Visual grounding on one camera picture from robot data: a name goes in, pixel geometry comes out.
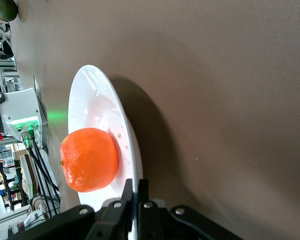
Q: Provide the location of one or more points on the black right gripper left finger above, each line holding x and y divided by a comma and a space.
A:
128, 192

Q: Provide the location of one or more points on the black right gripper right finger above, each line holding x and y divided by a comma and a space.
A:
143, 192

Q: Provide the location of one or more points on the orange fruit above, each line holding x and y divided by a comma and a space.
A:
90, 160

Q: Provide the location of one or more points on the white round plate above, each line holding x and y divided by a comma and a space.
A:
95, 105

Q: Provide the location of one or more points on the dark green avocado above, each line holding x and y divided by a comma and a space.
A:
6, 8

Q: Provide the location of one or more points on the aluminium frame rail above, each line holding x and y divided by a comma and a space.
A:
2, 64

